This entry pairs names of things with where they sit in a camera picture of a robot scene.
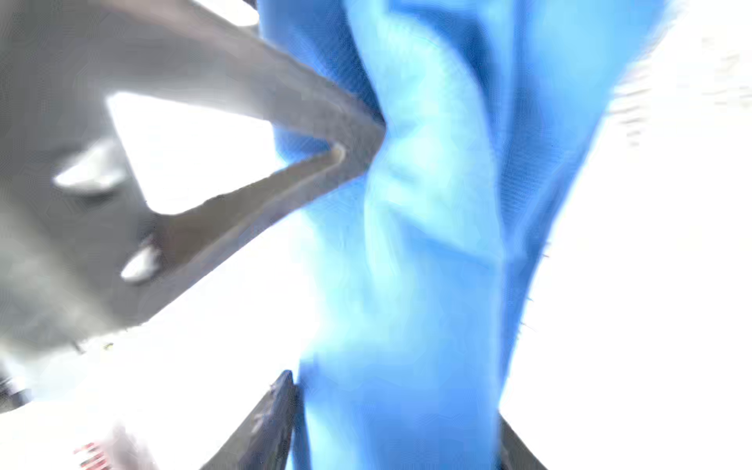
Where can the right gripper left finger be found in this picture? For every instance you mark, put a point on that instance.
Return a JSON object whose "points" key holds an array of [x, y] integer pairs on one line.
{"points": [[263, 439]]}

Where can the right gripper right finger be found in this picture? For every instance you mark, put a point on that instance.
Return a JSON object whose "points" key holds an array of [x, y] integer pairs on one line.
{"points": [[512, 453]]}

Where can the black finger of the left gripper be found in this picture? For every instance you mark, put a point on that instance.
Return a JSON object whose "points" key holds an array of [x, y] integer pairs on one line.
{"points": [[142, 144]]}

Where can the blue long pants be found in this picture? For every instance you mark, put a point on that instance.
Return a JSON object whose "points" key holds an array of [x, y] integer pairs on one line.
{"points": [[424, 265]]}

